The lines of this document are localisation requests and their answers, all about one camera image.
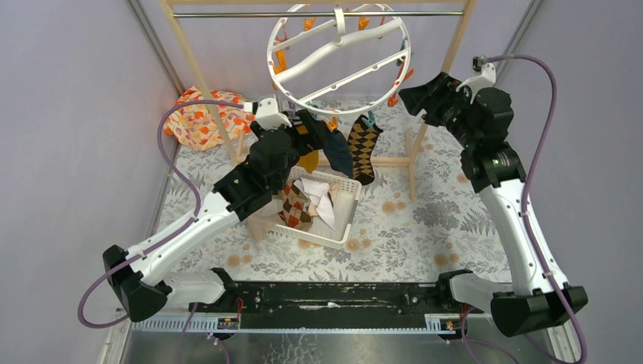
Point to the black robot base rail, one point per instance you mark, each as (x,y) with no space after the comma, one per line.
(333,306)

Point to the wooden drying rack frame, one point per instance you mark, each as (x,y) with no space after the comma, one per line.
(201,85)

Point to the brown orange argyle sock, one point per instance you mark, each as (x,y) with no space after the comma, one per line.
(295,208)

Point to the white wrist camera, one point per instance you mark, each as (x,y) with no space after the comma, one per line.
(267,112)
(485,76)

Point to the metal hanging rod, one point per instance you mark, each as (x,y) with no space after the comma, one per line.
(213,15)

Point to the orange floral cloth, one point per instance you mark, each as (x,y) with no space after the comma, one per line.
(195,127)

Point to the white sock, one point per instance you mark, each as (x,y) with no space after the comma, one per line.
(318,194)

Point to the white round clip hanger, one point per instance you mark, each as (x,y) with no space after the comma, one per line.
(341,64)

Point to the white plastic laundry basket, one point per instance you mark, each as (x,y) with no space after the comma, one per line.
(345,194)

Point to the beige sock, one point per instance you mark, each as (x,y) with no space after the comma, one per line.
(262,222)

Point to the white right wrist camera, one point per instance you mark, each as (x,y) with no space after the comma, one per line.
(485,76)

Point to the mustard yellow sock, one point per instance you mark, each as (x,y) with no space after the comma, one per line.
(309,162)

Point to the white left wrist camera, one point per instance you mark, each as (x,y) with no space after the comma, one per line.
(267,112)

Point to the navy blue patterned sock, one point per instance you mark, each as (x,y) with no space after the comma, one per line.
(337,152)

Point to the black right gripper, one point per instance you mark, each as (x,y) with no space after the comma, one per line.
(432,95)

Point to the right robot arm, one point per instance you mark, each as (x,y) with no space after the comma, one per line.
(539,295)

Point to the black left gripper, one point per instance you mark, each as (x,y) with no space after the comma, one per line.
(305,133)

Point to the brown yellow argyle sock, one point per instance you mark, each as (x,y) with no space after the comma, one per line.
(362,141)

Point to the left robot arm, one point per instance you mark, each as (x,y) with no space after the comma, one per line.
(142,277)

